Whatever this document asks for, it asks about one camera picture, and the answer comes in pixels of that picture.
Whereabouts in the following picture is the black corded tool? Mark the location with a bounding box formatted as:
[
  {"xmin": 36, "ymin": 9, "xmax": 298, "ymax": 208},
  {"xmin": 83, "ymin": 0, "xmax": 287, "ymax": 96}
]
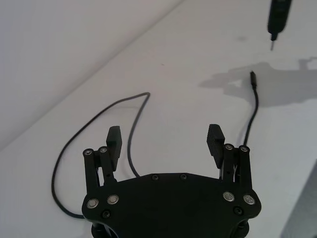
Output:
[{"xmin": 266, "ymin": 0, "xmax": 293, "ymax": 52}]

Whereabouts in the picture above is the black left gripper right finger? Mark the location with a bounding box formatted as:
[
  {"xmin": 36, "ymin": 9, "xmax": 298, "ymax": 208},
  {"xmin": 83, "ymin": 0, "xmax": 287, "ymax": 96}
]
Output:
[{"xmin": 206, "ymin": 124, "xmax": 254, "ymax": 194}]

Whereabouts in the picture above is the thin black cable with plug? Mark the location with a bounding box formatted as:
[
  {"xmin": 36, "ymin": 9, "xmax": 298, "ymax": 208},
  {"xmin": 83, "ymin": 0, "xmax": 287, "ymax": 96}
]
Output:
[{"xmin": 51, "ymin": 71, "xmax": 260, "ymax": 219}]

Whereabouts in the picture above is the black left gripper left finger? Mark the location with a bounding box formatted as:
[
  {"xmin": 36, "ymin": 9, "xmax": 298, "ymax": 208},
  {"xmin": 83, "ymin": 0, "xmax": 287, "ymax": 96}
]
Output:
[{"xmin": 83, "ymin": 126, "xmax": 123, "ymax": 193}]

